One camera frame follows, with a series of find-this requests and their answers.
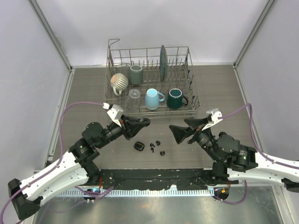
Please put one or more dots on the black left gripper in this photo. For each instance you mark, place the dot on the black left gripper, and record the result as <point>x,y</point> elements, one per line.
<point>131,126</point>

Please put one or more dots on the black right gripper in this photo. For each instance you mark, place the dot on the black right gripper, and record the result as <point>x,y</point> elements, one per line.
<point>180,133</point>

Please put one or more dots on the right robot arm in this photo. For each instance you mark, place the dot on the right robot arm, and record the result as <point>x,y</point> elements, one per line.
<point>234,161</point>

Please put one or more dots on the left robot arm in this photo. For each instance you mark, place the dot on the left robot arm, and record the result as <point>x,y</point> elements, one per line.
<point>75,167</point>

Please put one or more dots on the small black earbud case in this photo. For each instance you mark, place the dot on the small black earbud case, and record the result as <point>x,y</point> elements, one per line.
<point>139,146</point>

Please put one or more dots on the black earbud with stem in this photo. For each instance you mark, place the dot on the black earbud with stem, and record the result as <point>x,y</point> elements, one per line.
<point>152,147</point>

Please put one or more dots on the clear glass tumbler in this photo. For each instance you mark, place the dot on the clear glass tumbler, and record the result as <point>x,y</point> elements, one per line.
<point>134,99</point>

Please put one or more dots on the dark green mug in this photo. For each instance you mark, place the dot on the dark green mug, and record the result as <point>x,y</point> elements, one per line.
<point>176,99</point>

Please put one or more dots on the light blue mug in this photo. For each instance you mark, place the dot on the light blue mug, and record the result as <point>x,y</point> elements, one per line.
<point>153,98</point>

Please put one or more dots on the striped ceramic mug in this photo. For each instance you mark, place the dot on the striped ceramic mug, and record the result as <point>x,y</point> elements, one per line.
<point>119,83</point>

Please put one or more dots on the grey ceramic cup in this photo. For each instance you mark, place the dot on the grey ceramic cup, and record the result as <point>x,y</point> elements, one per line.
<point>135,74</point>

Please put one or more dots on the dark teal plate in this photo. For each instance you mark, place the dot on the dark teal plate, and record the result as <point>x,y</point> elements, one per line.
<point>163,63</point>

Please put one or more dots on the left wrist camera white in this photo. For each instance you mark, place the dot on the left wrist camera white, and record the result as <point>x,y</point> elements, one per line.
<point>114,112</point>

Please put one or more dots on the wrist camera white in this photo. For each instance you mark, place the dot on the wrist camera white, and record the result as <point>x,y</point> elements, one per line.
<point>214,117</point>
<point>114,112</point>

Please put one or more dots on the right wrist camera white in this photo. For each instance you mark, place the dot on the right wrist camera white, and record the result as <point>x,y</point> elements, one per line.
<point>214,117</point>

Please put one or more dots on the metal wire dish rack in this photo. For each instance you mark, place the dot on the metal wire dish rack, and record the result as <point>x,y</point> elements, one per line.
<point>179,75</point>

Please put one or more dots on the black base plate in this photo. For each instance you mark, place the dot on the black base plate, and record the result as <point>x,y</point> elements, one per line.
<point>155,179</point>

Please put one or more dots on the white slotted cable duct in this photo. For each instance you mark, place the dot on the white slotted cable duct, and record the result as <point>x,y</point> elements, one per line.
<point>172,191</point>

